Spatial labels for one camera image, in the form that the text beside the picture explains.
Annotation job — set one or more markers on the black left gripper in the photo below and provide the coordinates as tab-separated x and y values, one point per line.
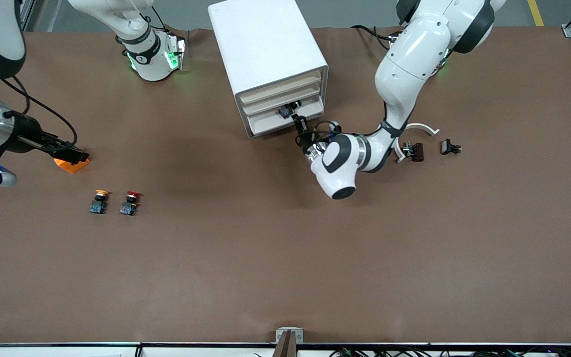
307	142

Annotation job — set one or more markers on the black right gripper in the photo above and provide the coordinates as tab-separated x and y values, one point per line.
27	136

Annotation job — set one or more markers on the green push button switch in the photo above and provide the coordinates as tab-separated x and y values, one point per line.
285	112

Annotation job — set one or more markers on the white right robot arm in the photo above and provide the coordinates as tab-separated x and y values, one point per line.
142	54

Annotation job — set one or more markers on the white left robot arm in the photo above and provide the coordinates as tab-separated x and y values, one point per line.
414	54

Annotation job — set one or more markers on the orange box with hole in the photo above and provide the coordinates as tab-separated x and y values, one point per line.
72	167

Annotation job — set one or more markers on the dark brown cylinder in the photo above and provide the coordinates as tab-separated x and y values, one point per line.
417	152

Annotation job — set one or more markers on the brown table cover sheet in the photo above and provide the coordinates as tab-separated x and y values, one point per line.
285	248

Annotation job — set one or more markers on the white curved plastic clip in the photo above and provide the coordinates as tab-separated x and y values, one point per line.
427	128

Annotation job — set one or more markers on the yellow push button switch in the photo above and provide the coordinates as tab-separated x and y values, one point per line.
99	203

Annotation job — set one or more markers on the red push button switch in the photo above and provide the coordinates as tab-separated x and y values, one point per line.
129	204

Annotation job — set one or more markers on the grey mounting bracket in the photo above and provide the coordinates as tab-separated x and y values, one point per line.
281	333

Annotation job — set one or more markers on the brown camera support post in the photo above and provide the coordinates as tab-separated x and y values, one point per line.
285	347

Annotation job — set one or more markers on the white table edge rail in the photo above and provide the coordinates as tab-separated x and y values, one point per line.
191	352

